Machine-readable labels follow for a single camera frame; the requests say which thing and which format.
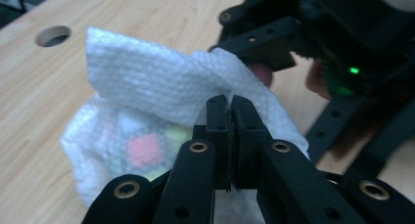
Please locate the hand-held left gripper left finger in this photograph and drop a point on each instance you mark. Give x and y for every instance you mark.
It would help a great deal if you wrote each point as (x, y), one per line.
(220, 142)

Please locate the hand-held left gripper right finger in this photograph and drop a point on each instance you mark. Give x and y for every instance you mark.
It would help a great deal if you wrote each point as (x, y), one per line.
(249, 139)

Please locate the multicoloured puzzle cube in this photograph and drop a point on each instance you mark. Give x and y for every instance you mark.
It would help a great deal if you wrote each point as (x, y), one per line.
(145, 150)

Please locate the white paper towel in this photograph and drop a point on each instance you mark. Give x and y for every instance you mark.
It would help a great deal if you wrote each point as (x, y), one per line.
(147, 77)

